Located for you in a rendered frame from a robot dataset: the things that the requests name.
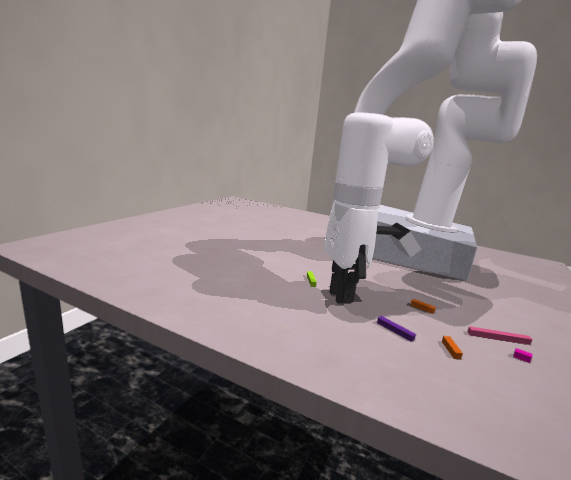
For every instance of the lime green rod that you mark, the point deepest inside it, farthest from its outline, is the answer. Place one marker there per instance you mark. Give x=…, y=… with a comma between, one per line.
x=311, y=279

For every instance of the pink rod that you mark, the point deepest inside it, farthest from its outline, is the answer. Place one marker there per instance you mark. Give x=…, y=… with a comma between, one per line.
x=499, y=335

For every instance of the purple rod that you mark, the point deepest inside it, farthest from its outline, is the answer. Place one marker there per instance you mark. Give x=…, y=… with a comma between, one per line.
x=401, y=331

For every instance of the small magenta block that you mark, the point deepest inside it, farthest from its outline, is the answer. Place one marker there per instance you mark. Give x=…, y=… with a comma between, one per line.
x=522, y=355

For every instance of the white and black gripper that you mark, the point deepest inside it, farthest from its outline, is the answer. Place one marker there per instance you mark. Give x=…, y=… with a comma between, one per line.
x=350, y=236

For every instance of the orange rectangular bar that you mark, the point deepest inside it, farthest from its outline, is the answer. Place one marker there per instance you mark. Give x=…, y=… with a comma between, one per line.
x=423, y=306
x=452, y=347

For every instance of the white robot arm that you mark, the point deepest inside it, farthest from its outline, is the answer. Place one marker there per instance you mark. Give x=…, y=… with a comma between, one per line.
x=479, y=62

